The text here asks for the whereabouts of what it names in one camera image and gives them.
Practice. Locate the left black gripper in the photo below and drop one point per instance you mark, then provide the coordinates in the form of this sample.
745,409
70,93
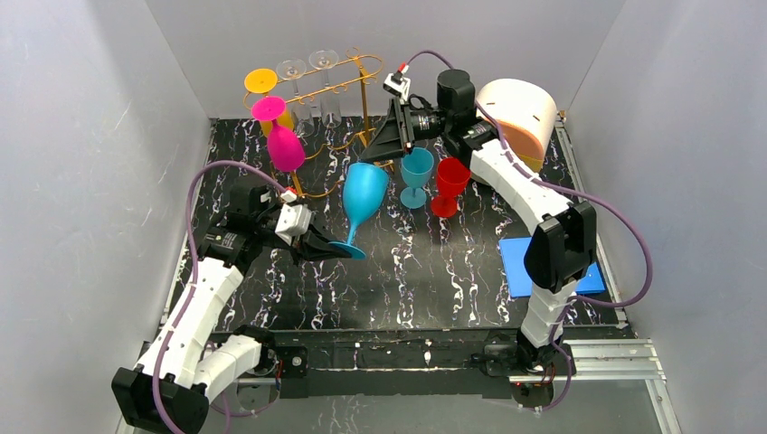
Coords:
305,241

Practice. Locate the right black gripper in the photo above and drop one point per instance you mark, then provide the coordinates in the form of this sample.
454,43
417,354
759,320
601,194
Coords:
405,126

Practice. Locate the light blue wine glass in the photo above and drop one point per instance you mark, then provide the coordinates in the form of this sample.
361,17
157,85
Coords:
416,169

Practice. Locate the teal blue wine glass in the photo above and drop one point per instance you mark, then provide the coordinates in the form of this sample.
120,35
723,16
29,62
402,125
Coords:
363,194

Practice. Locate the red wine glass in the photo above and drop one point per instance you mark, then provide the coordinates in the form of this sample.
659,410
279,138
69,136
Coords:
451,180

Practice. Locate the magenta wine glass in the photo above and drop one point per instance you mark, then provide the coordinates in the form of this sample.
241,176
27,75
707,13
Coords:
285,149

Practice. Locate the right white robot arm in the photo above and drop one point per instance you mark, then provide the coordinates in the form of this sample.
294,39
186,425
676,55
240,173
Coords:
499,136

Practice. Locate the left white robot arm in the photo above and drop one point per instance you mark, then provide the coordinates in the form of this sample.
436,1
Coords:
175,380

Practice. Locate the clear wine glass left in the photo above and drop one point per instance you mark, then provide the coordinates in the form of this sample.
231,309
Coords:
292,70

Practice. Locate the clear wine glass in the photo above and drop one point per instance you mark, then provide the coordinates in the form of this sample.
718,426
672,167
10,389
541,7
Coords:
292,70
323,61

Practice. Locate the clear wine glass right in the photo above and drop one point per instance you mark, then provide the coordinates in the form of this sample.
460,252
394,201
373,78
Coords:
323,61

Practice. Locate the yellow wine glass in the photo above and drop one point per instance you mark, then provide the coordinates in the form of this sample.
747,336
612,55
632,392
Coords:
263,81

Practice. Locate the round pastel drawer cabinet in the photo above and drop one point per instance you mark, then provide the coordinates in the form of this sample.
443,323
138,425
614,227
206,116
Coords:
526,114

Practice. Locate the blue flat board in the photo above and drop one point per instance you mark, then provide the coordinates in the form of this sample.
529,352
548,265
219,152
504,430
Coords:
512,252

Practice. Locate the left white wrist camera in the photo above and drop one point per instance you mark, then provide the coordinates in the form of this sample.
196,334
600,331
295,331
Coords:
294,217

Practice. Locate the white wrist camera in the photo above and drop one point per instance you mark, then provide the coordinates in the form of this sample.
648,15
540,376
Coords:
294,217
397,84

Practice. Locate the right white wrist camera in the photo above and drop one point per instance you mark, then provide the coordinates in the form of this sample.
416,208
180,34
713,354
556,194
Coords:
397,84

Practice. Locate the gold wire wine glass rack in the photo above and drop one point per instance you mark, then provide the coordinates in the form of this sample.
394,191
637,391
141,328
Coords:
310,86

